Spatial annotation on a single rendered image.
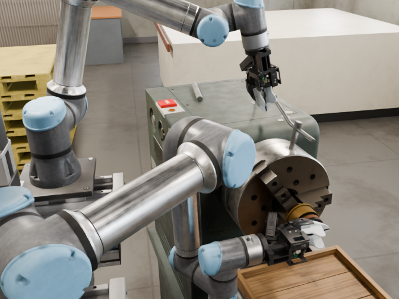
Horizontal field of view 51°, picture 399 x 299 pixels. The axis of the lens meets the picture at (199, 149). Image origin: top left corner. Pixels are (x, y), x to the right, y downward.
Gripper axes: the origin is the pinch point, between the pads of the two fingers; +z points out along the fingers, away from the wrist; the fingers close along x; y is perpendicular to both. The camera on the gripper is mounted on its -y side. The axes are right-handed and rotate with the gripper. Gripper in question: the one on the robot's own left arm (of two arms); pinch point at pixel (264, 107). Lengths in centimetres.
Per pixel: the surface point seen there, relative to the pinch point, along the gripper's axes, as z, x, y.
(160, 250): 70, -46, -39
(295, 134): 4.7, 1.8, 14.6
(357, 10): 117, 340, -410
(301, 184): 19.4, -0.3, 18.2
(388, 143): 183, 202, -187
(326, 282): 44, -5, 34
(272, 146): 7.8, -4.4, 11.1
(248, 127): 5.8, -6.0, -1.5
